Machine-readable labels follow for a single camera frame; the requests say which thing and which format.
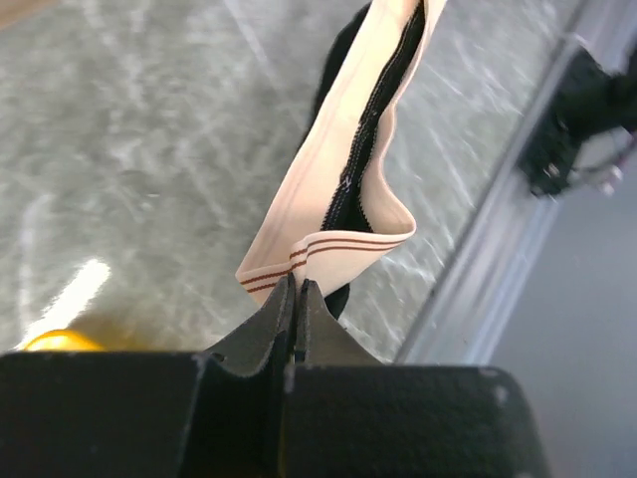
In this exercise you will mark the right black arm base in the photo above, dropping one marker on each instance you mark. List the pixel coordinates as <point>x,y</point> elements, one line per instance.
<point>586,103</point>

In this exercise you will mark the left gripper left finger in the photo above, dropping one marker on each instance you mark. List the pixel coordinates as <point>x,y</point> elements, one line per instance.
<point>242,401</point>

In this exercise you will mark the black underwear beige waistband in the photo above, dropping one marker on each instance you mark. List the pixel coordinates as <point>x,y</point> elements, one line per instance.
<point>334,214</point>

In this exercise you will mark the aluminium mounting rail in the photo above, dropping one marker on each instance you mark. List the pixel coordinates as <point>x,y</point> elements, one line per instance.
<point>466,313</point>

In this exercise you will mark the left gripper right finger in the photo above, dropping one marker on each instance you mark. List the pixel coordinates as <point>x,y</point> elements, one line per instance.
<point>336,408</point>

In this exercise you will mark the yellow plastic tray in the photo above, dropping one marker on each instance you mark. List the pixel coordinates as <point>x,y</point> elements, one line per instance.
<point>62,340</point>

